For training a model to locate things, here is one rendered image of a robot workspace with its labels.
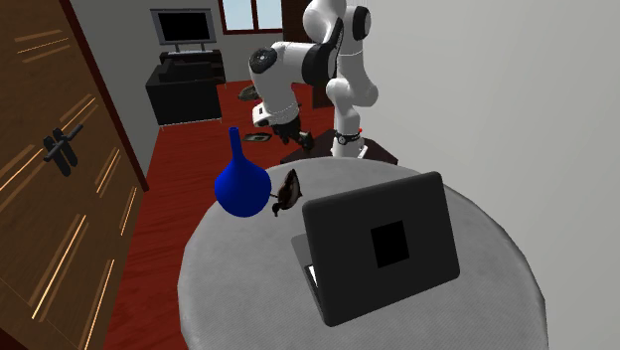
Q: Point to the brown wooden door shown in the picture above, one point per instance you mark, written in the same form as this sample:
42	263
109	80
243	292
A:
53	228

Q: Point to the black armchair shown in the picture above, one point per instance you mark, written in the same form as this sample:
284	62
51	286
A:
186	97

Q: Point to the dark robot stand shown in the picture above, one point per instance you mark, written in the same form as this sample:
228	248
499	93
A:
380	154

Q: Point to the dark brown leaf-shaped figure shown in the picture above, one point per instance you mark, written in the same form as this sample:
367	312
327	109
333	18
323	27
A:
289	190

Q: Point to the dark brown door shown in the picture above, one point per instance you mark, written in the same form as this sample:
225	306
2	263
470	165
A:
293	22

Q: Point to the grey round table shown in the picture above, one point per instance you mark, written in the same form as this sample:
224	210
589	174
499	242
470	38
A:
252	291

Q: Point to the flat dark floor item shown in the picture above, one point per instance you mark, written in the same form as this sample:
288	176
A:
256	137

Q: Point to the black laptop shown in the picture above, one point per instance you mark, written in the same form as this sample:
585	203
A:
382	242

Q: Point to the red-framed window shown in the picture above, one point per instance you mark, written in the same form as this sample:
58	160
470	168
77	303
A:
252	13

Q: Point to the grey-framed television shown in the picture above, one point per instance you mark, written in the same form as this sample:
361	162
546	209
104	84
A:
185	26

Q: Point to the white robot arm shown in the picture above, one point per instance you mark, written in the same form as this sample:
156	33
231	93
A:
339	92

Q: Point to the black television stand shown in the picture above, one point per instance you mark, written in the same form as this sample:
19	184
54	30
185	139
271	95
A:
215	57

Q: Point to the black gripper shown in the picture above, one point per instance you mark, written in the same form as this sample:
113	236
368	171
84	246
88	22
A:
286	127

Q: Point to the blue long-necked vase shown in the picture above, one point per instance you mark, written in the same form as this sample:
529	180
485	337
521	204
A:
242	186

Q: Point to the dark round floor item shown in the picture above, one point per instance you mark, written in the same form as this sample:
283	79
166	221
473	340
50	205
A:
248	93

